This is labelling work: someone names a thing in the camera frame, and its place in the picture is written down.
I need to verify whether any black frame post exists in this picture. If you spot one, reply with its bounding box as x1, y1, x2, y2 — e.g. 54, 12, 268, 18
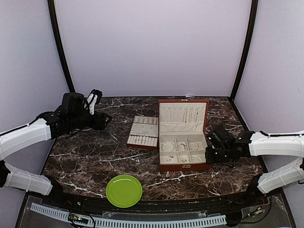
47, 0, 76, 92
229, 0, 258, 103

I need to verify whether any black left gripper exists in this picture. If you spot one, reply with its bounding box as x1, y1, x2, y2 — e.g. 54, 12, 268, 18
69, 110, 112, 131

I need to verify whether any brown jewelry box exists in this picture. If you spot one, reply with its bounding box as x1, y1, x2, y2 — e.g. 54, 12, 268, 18
159, 99, 211, 172

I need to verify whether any jewelry tray brown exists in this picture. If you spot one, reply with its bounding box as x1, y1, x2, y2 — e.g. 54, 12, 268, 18
126, 116, 159, 150

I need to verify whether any green plate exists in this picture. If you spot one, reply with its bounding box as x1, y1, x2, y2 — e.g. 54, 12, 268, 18
105, 175, 143, 208

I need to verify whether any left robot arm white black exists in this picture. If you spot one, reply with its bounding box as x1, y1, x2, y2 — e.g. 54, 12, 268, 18
0, 89, 112, 207

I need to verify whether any white slotted cable duct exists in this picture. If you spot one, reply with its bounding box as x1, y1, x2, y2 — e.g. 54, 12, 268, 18
30, 203, 227, 228

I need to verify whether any right black frame post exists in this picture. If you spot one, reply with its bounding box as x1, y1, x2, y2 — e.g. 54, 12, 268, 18
229, 0, 258, 103

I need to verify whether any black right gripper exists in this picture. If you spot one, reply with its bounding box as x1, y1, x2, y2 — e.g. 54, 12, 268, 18
205, 146, 232, 163

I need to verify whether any left black frame post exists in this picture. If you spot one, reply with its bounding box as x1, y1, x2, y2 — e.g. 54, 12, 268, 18
47, 0, 76, 92

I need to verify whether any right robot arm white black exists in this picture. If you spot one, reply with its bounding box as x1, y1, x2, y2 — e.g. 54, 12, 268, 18
205, 126, 304, 206

